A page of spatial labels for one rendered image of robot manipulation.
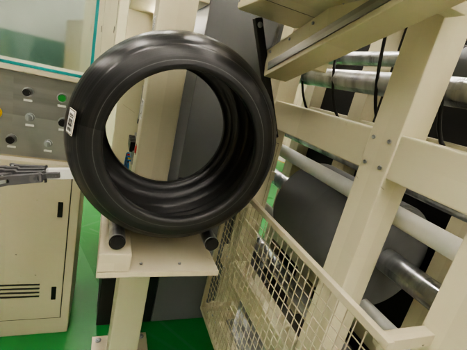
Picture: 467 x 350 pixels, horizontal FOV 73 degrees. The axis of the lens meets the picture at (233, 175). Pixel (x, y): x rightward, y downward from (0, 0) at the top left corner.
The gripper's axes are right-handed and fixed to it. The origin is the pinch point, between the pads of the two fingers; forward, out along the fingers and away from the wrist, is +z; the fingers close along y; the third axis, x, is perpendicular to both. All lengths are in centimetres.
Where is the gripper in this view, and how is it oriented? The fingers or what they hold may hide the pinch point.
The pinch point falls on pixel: (61, 173)
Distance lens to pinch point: 99.7
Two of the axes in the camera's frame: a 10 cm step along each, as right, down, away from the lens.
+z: 9.4, -0.2, 3.5
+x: -1.0, 9.4, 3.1
